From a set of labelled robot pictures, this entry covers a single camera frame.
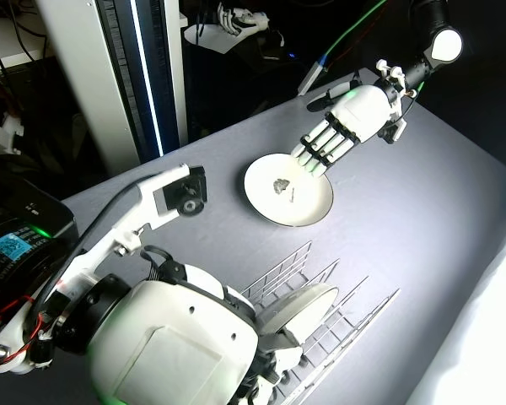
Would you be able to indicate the white printed bracket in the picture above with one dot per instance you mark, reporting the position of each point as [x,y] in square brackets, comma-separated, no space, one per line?
[2,135]

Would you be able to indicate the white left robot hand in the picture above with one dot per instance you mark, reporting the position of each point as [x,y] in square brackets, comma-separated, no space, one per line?
[362,111]

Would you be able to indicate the white plate with ink print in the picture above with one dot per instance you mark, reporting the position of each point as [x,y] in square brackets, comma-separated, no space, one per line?
[286,198]
[308,308]

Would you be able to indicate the spare white robot hand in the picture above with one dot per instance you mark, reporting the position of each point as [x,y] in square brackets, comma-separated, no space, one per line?
[244,17]

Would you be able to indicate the grey table cloth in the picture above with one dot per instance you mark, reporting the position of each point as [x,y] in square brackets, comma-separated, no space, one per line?
[405,211]

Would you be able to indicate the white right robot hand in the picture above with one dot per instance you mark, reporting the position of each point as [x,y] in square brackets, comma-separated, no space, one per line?
[173,346]

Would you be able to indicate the white sheet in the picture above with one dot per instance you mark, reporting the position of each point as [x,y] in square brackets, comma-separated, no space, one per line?
[489,337]

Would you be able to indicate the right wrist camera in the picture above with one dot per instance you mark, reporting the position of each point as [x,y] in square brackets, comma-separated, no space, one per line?
[190,198]

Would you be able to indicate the grey connector box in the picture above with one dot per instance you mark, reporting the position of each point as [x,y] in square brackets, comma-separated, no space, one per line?
[314,78]

